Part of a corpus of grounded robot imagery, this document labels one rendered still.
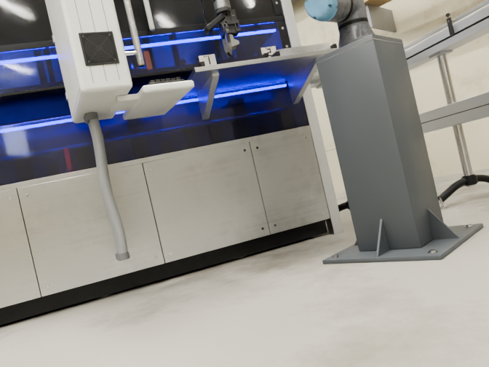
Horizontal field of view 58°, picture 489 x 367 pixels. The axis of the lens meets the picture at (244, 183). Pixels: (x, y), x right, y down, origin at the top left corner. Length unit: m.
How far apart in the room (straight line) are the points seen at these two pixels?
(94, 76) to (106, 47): 0.11
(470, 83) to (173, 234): 3.35
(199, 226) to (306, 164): 0.67
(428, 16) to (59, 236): 3.92
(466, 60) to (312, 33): 1.77
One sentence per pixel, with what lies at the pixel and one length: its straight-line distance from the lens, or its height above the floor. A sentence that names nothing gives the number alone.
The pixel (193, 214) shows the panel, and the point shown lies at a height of 0.28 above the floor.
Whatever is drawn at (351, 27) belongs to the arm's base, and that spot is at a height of 0.86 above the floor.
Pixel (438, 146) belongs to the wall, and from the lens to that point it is 4.79.
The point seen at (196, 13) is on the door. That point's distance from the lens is 2.40.
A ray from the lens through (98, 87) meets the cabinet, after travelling 1.63.
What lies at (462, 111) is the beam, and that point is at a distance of 2.66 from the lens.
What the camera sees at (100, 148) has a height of 0.65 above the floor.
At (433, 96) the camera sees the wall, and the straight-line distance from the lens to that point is 4.79.
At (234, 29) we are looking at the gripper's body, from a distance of 2.16.
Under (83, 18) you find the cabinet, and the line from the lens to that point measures 1.71.
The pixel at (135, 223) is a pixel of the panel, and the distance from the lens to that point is 2.13.
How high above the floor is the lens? 0.38
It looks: level
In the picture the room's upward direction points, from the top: 13 degrees counter-clockwise
